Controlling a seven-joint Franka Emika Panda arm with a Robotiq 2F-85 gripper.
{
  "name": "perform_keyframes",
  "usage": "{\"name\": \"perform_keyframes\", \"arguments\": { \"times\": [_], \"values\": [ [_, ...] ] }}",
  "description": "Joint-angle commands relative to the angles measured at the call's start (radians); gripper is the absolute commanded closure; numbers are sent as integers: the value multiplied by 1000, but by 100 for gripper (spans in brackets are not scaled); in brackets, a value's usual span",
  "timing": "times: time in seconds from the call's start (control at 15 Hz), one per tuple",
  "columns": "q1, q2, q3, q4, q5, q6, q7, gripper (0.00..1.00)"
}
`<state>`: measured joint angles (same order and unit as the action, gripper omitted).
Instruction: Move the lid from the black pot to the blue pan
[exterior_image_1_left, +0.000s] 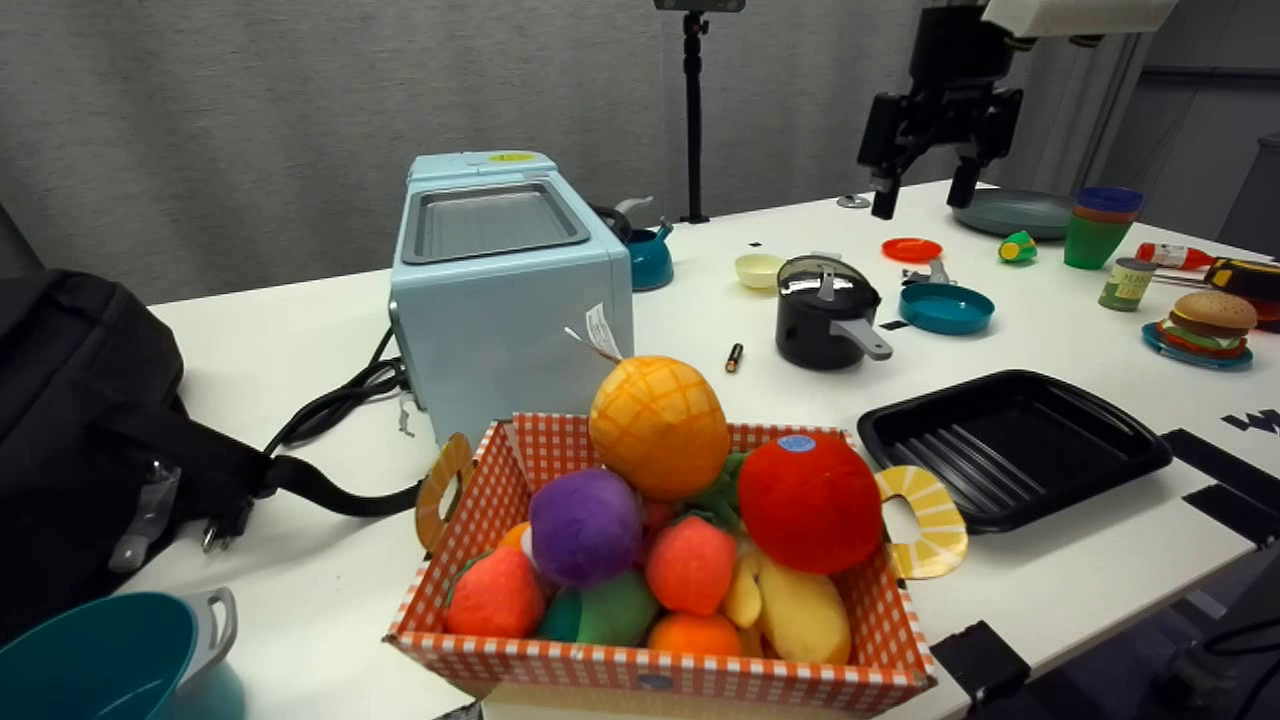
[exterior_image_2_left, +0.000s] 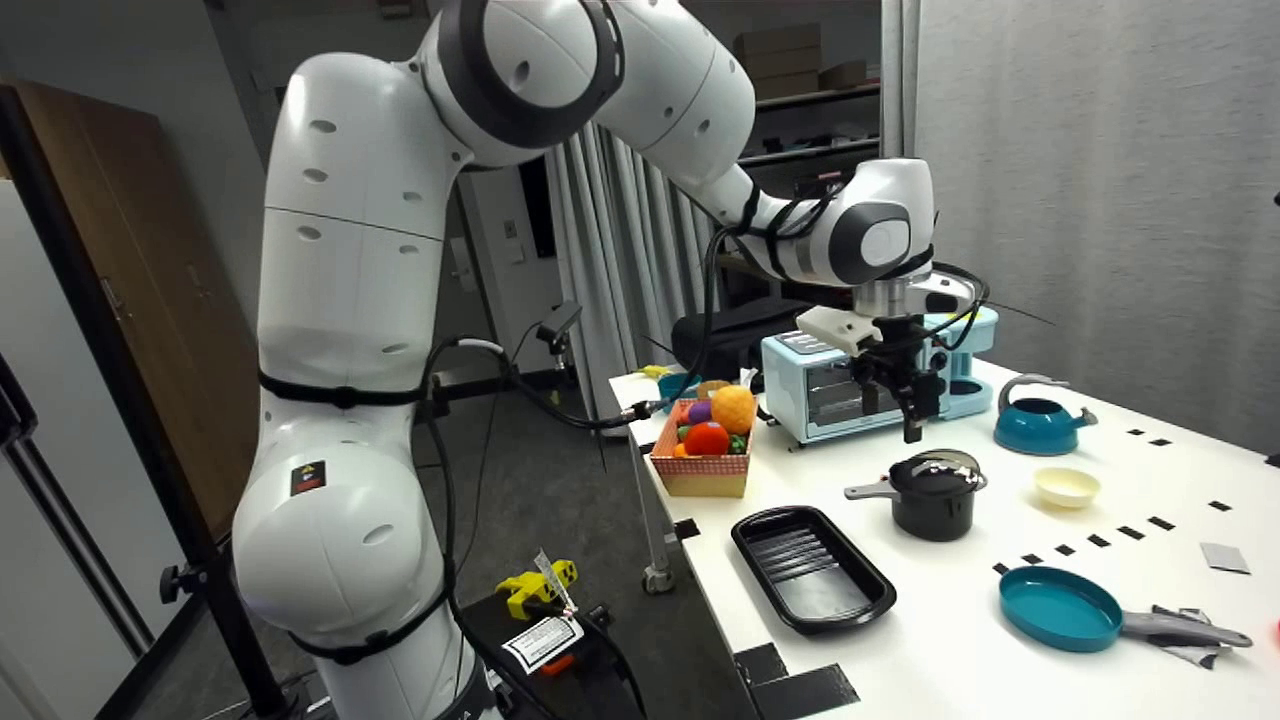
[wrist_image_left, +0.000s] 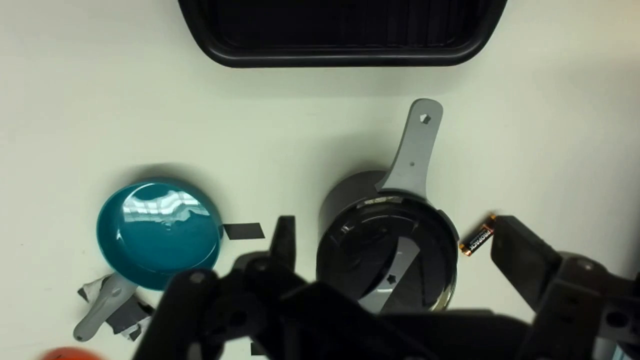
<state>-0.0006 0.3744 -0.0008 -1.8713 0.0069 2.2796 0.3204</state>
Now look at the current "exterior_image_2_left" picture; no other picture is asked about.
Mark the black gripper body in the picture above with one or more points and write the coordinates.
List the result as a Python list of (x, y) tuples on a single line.
[(904, 355)]

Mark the dark glass pot lid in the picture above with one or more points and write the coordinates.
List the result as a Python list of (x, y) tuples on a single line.
[(942, 471)]

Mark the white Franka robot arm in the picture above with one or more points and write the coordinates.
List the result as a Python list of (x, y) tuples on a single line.
[(346, 227)]

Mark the light blue toaster oven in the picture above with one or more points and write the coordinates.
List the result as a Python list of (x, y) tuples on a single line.
[(812, 393)]

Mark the teal kettle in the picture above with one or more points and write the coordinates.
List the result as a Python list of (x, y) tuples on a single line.
[(1038, 424)]

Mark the pale yellow bowl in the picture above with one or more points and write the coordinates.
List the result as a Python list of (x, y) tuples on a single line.
[(1067, 488)]

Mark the black rectangular ridged tray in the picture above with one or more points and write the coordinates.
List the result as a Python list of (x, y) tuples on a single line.
[(812, 564)]

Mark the black bag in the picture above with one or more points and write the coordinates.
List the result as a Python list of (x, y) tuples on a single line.
[(727, 334)]

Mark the orange toy fruit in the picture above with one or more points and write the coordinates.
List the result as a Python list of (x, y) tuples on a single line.
[(733, 411)]

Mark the red toy tomato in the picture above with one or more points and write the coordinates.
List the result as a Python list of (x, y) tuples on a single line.
[(707, 438)]

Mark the purple toy fruit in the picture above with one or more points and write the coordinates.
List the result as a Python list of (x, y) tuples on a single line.
[(693, 411)]

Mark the wooden toy crate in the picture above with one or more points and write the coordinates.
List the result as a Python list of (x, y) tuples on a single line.
[(703, 474)]

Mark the teal cup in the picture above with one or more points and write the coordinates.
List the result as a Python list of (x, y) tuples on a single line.
[(673, 384)]

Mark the background storage shelf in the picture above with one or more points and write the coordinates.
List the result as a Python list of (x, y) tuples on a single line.
[(812, 123)]

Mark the grey curtain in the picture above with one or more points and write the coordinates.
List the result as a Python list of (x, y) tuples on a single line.
[(1106, 203)]

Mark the square black tape patch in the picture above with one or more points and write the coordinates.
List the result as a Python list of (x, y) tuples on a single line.
[(761, 663)]

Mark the white curtain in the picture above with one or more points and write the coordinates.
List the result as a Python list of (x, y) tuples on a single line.
[(626, 267)]

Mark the cardboard box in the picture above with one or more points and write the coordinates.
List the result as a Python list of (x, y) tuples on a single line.
[(782, 61)]

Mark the yellow clamp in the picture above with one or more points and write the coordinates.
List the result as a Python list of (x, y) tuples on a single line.
[(538, 586)]

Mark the white warning label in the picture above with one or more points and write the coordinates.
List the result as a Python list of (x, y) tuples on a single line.
[(538, 641)]

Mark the brown wooden board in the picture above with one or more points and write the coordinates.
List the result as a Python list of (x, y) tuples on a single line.
[(144, 304)]

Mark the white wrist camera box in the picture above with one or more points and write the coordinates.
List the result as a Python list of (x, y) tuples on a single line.
[(839, 329)]

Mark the metal table clamp post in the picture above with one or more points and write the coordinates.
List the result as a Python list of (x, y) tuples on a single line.
[(653, 535)]

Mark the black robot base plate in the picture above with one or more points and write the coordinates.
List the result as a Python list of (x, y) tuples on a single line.
[(606, 682)]

